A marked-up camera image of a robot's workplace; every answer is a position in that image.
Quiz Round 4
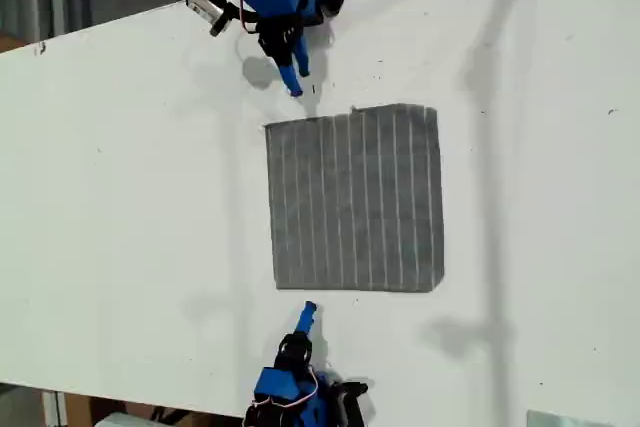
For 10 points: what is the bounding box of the grey striped square towel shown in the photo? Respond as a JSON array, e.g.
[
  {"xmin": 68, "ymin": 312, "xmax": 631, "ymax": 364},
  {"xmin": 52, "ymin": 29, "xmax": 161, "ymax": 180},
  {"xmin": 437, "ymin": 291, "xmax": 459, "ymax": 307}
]
[{"xmin": 263, "ymin": 102, "xmax": 446, "ymax": 293}]

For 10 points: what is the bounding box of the white plastic container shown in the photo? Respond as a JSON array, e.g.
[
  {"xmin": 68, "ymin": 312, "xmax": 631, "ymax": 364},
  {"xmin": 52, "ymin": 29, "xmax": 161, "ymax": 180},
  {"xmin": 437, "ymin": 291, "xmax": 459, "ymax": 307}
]
[{"xmin": 92, "ymin": 411, "xmax": 151, "ymax": 427}]

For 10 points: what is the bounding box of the brown cardboard box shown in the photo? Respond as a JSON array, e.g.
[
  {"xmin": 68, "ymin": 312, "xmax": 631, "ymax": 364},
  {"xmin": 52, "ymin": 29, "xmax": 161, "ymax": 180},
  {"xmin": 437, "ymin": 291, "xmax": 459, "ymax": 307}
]
[{"xmin": 0, "ymin": 32, "xmax": 32, "ymax": 54}]

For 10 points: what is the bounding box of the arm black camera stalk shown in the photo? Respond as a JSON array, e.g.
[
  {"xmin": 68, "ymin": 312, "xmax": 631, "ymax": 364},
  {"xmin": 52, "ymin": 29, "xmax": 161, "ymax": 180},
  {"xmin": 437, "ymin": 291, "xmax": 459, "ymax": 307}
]
[{"xmin": 224, "ymin": 2, "xmax": 259, "ymax": 28}]

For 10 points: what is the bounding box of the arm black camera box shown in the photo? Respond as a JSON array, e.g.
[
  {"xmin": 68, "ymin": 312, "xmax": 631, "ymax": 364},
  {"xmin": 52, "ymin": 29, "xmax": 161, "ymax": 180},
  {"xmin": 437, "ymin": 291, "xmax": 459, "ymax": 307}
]
[{"xmin": 185, "ymin": 0, "xmax": 236, "ymax": 39}]

